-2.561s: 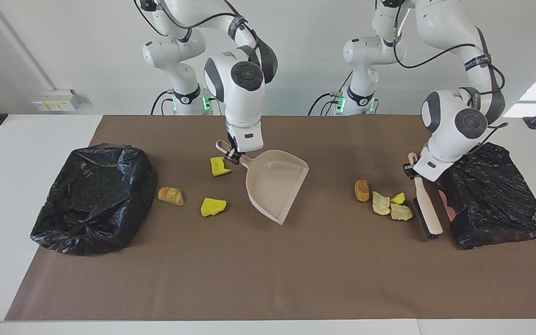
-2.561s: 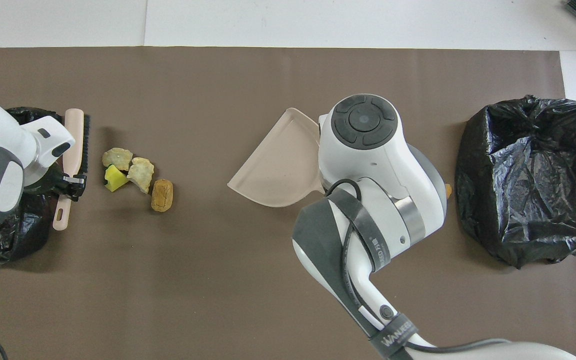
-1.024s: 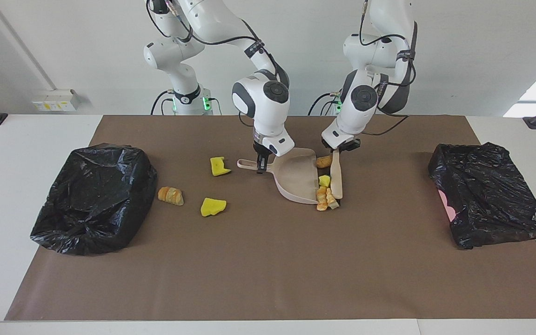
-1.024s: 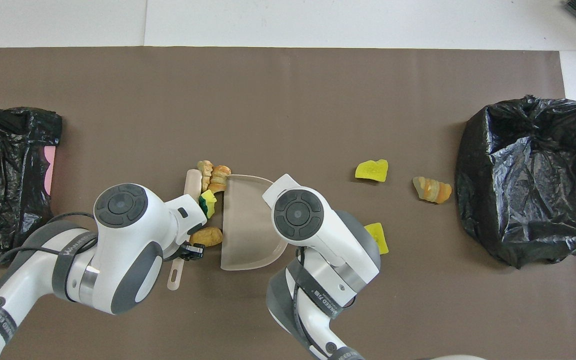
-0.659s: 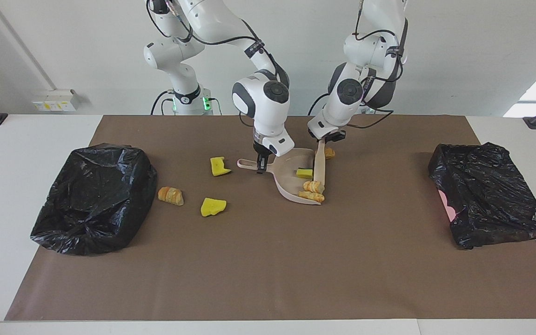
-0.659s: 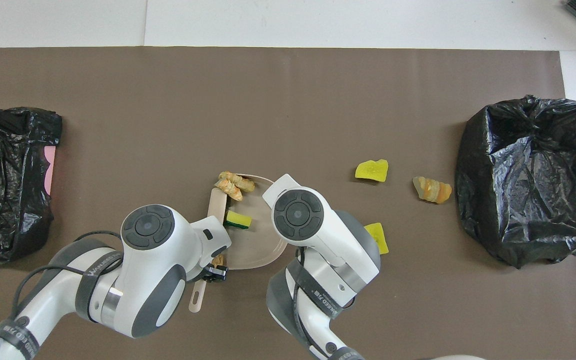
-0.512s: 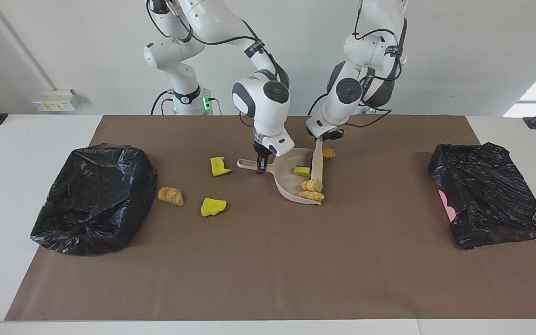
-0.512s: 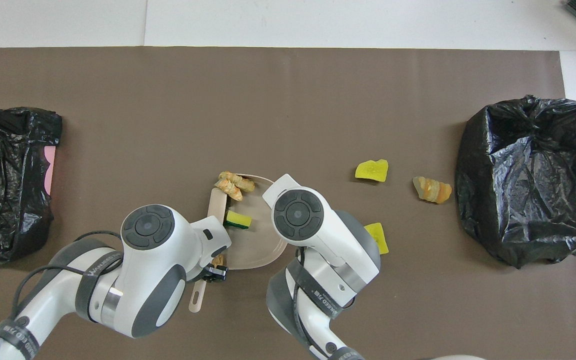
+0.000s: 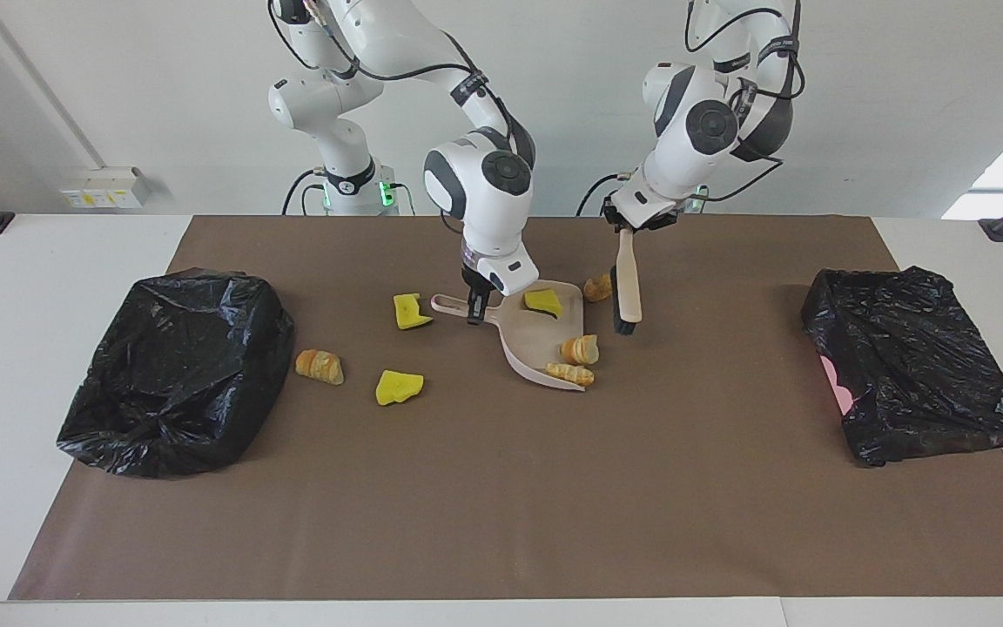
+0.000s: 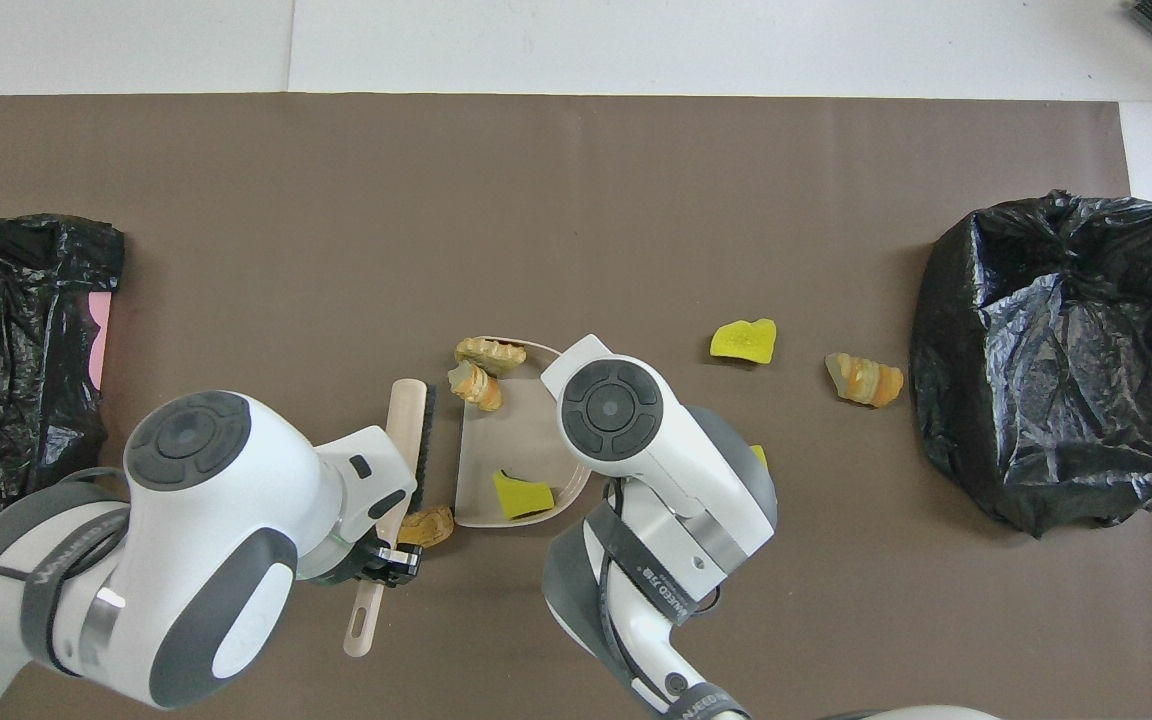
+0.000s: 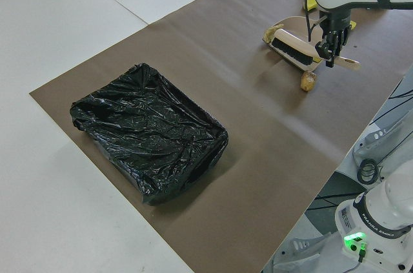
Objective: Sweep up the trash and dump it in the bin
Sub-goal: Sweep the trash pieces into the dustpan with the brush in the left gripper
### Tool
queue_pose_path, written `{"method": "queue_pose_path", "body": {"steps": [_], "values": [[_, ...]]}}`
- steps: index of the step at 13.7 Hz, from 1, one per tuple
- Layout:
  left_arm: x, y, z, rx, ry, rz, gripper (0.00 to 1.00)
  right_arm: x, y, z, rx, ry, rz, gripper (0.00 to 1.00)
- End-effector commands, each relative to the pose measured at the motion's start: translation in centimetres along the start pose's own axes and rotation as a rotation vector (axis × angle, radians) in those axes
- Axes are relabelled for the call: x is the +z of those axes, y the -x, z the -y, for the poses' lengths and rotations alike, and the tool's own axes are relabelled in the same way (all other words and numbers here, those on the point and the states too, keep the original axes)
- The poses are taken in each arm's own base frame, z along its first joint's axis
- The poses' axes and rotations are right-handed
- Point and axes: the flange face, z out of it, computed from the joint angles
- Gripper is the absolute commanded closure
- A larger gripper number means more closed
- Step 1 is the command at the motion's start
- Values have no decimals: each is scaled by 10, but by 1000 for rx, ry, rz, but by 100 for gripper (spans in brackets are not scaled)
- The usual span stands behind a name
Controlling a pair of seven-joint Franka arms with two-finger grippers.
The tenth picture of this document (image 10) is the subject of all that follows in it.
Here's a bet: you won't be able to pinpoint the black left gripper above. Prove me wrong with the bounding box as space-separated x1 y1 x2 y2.
321 535 425 588

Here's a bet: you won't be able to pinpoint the brown bread nugget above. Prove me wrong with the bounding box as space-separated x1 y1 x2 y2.
398 505 456 547

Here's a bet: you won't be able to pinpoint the small yellow sponge piece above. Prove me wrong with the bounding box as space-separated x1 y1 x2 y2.
492 468 556 523

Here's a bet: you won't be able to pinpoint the beige hand brush black bristles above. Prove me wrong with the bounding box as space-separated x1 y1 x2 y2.
343 378 436 658

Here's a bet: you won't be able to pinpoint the beige plastic dustpan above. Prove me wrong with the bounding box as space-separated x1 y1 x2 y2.
453 338 597 529

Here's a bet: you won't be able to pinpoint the beige striped bread piece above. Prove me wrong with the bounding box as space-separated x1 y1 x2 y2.
447 362 504 413

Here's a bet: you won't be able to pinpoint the orange striped croissant piece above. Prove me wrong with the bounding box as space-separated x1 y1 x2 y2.
825 352 905 409

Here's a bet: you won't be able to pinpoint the black trash bag pink bin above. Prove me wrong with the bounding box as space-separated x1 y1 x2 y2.
0 213 126 529

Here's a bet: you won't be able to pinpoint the brown table mat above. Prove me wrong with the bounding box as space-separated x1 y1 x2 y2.
0 93 1152 720

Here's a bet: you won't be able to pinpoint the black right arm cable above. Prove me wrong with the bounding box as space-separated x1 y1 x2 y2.
591 478 727 720

